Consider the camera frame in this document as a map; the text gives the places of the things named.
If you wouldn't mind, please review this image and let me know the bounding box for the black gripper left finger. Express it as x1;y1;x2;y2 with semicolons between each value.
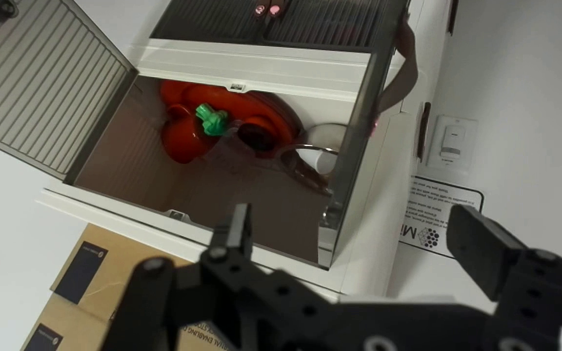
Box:
102;201;336;351

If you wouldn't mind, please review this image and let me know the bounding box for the cardboard box with dark label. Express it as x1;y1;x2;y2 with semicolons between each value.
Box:
49;222;231;351
20;291;122;351

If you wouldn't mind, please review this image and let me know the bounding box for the white wall light switch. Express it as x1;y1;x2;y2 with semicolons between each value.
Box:
426;113;481;176

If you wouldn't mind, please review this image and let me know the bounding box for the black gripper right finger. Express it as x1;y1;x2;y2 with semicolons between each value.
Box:
447;203;562;351

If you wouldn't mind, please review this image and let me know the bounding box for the white printed wall sign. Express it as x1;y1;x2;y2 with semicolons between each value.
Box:
399;174;486;259

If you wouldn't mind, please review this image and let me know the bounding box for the red toy pepper green stem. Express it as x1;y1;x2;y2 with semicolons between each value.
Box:
159;80;233;166

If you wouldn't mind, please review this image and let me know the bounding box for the white three-tier storage cabinet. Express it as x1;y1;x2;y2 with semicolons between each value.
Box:
36;0;465;308

